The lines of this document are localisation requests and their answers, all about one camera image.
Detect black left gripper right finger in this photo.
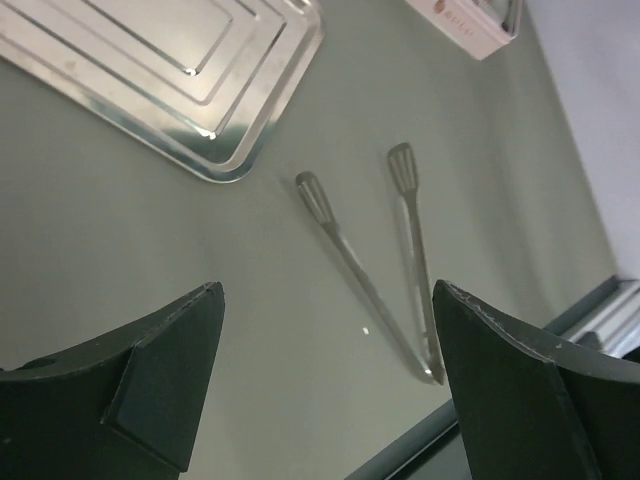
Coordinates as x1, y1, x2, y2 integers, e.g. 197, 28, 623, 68
433, 280, 639, 479

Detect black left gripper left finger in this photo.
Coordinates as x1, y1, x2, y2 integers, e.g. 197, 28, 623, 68
1, 282, 225, 479

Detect metal tongs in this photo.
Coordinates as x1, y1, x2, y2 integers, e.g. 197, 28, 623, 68
295, 142, 446, 385

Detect pink chocolate tin box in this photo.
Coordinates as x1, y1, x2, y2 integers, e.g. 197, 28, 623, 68
407, 0, 524, 60

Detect silver metal tray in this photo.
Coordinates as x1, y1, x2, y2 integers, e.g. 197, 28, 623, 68
1, 1, 324, 184

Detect aluminium frame rail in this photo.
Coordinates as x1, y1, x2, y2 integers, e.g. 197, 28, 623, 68
544, 276, 639, 361

